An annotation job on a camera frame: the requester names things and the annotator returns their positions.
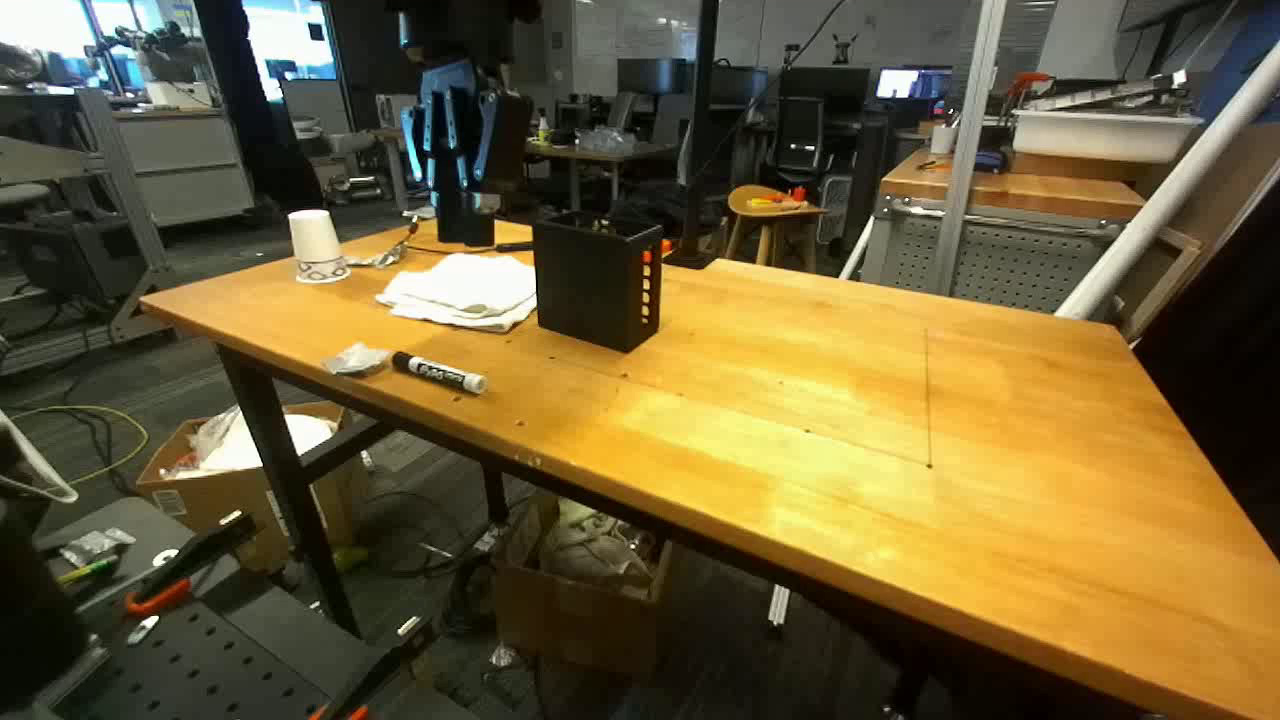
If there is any white cloth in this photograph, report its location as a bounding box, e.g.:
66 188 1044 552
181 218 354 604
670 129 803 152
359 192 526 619
382 255 537 330

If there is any black box container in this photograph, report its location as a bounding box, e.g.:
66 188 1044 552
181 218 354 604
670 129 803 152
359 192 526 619
533 218 663 352

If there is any cardboard box under table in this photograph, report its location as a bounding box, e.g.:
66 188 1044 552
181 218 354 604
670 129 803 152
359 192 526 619
491 496 674 674

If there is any cardboard box with plastic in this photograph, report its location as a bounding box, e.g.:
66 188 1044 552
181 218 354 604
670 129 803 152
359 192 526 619
133 400 368 570

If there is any black and white marker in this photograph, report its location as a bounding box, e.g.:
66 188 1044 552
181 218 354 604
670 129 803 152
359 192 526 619
394 352 483 397

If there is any round wooden stool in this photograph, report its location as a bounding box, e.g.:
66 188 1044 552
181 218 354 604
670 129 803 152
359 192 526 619
719 183 819 262

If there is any crumpled plastic wrapper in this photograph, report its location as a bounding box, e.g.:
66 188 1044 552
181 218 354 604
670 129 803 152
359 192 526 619
323 342 394 376

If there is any white plastic bin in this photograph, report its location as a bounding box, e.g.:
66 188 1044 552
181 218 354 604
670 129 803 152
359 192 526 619
1012 108 1200 164

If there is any orange handled clamp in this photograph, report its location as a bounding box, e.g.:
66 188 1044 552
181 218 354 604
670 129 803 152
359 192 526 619
125 510 257 619

